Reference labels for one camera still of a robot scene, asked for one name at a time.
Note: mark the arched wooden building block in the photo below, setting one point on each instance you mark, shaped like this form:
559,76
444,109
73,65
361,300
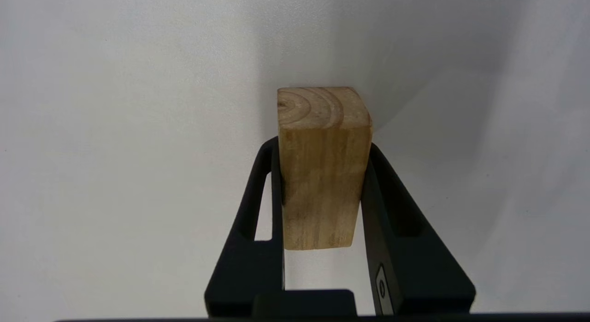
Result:
322,174

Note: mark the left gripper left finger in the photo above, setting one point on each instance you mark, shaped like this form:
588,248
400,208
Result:
244,271

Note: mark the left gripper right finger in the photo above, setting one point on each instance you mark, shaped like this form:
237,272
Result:
428,276

